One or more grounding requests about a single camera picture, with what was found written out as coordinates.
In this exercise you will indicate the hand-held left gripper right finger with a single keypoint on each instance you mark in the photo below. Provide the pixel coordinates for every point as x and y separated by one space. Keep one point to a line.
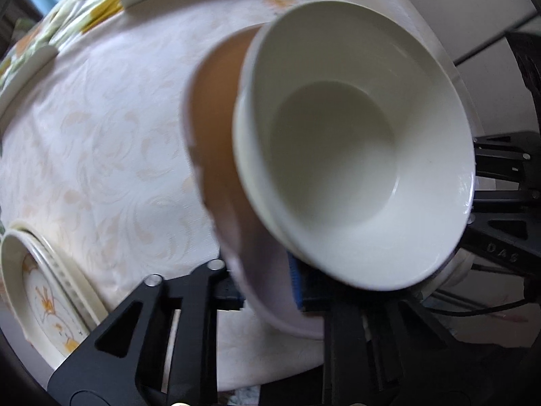
298 287

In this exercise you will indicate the oval duck print plate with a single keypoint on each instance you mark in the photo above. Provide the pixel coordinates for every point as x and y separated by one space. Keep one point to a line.
46 304

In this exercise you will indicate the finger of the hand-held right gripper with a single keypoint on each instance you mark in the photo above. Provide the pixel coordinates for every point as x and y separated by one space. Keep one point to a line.
498 245
507 148

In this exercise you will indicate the pale patterned tablecloth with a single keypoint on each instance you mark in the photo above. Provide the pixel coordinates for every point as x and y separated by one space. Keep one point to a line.
105 156

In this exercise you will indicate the floral blanket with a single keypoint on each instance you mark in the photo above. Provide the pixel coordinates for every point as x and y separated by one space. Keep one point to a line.
80 12

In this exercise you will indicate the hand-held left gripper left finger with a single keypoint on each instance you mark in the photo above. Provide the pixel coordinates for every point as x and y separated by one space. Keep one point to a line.
203 287

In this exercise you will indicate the cream flared bowl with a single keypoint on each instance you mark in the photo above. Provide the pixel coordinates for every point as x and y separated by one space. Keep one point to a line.
338 148

